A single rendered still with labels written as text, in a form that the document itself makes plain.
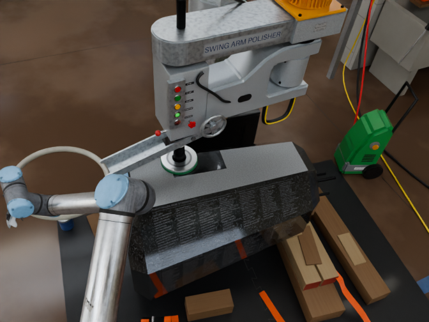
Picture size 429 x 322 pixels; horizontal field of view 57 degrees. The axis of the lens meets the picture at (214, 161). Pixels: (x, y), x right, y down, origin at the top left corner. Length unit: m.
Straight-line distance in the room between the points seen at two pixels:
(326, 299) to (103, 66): 3.24
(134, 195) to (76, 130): 2.60
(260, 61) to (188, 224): 0.95
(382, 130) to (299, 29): 1.64
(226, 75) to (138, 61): 2.67
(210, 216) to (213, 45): 0.96
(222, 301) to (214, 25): 1.71
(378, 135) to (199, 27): 2.03
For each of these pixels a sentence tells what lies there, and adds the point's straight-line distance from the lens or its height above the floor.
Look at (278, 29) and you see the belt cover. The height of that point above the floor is 1.70.
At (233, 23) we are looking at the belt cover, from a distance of 1.88.
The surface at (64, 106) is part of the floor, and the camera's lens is 4.17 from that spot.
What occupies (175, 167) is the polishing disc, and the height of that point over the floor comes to 0.90.
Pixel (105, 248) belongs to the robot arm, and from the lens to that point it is 1.32.
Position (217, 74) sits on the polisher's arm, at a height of 1.44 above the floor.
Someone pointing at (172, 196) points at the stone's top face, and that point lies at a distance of 2.22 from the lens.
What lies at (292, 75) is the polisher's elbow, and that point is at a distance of 2.24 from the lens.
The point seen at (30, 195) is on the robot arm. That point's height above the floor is 1.28.
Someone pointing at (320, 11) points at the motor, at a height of 1.76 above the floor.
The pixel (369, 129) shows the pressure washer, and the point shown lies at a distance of 3.47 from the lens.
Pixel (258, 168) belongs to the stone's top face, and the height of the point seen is 0.87.
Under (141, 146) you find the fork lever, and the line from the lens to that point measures 2.25.
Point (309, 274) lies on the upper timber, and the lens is 2.81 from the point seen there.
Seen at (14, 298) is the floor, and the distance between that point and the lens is 3.07.
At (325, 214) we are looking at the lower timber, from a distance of 3.25.
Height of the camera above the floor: 2.66
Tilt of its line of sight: 48 degrees down
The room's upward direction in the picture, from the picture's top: 7 degrees clockwise
